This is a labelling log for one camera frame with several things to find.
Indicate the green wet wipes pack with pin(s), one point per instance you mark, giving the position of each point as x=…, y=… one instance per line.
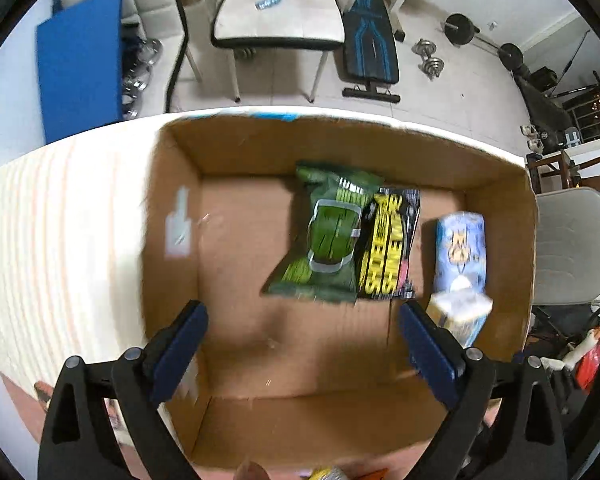
x=320, y=266

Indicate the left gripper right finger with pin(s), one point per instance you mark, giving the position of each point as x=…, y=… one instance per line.
x=501, y=420

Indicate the chrome dumbbells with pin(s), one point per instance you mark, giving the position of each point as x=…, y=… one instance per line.
x=431, y=66

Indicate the grey office chair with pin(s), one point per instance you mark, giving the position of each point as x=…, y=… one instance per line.
x=567, y=248

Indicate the white padded chair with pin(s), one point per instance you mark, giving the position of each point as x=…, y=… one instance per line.
x=312, y=25

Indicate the open cardboard box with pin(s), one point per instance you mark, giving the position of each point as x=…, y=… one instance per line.
x=297, y=235

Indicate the black shoe shine wipes pack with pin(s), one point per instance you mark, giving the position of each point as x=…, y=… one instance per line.
x=382, y=255

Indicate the orange snack bag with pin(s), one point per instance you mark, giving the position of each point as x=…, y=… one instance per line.
x=379, y=474

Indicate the yellow blue tissue box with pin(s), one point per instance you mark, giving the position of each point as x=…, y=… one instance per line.
x=462, y=313

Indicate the floor barbell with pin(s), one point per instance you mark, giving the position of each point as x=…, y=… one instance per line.
x=461, y=31

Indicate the yellow silver scrub pad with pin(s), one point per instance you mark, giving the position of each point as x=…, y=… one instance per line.
x=328, y=473

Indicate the light blue tissue pack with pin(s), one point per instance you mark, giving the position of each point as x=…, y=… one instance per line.
x=460, y=253

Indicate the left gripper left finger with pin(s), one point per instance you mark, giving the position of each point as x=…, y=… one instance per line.
x=78, y=441

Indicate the blue foam board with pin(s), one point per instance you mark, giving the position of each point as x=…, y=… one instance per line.
x=79, y=53

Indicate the black blue weight bench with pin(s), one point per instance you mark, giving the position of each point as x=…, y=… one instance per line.
x=369, y=52

